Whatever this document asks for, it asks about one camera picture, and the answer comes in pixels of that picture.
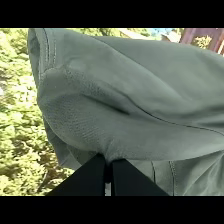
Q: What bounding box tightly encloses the grey-green garment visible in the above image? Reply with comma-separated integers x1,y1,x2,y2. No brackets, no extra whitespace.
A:
27,27,224,197

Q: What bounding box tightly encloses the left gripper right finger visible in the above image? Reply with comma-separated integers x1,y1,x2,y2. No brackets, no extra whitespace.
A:
111,158,169,197

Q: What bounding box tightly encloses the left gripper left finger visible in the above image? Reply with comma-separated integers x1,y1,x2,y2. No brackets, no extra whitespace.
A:
47,153,107,197

